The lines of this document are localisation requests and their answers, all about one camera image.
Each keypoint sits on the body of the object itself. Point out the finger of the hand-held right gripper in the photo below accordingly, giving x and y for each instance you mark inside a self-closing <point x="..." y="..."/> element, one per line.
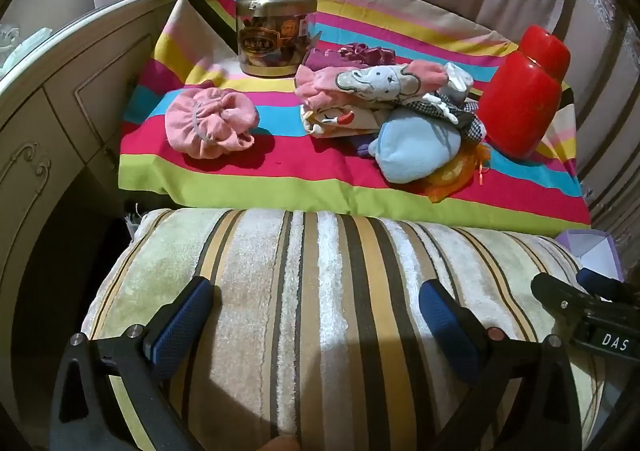
<point x="552" y="290"/>
<point x="600" y="282"/>

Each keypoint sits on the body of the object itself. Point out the beige brown striped towel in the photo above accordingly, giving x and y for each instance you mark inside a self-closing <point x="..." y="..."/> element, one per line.
<point x="320" y="281"/>

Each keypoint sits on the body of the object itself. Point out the orange organza bag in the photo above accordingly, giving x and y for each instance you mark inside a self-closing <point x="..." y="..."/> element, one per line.
<point x="450" y="176"/>

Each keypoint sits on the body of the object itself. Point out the purple white patterned pouch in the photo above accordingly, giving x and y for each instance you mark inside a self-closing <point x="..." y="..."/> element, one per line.
<point x="365" y="148"/>

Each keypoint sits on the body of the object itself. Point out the white carved dresser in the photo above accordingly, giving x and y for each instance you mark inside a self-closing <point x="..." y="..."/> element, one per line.
<point x="50" y="106"/>

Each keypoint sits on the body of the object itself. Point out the mauve shiny cloth pouch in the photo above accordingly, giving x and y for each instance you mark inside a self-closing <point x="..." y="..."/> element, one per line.
<point x="365" y="53"/>

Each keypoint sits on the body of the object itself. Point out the clear glass object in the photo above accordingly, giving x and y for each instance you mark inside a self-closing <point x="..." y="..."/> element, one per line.
<point x="10" y="38"/>

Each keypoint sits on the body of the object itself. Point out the gold lidded snack jar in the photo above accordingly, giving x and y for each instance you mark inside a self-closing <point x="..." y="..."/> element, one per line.
<point x="270" y="11"/>

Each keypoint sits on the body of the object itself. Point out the red thermos flask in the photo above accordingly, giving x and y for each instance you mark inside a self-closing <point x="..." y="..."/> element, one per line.
<point x="520" y="96"/>

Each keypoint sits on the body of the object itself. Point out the colourful striped tablecloth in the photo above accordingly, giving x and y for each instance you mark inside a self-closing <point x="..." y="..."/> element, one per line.
<point x="310" y="171"/>

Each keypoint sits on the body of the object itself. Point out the light blue plush pouch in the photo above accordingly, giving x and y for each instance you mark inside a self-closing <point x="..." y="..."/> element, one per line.
<point x="415" y="146"/>

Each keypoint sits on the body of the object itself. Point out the lavender cardboard box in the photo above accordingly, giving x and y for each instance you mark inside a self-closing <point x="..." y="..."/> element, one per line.
<point x="590" y="251"/>

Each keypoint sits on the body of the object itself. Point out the cream printed cloth pouch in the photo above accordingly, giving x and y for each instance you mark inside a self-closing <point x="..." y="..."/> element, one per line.
<point x="330" y="121"/>

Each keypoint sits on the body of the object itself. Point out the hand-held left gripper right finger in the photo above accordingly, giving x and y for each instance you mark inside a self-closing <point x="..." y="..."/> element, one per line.
<point x="447" y="331"/>

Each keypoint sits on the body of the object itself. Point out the white sock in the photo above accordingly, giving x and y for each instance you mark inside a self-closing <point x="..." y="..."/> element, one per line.
<point x="457" y="78"/>

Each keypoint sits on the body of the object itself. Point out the black white checkered cloth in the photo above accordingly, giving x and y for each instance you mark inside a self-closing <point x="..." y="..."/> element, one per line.
<point x="470" y="123"/>

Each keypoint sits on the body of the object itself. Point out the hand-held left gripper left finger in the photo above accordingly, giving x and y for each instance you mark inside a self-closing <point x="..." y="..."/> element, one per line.
<point x="182" y="326"/>

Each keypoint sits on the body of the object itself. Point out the pink elephant print cloth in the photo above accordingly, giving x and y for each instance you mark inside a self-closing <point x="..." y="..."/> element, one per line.
<point x="370" y="81"/>

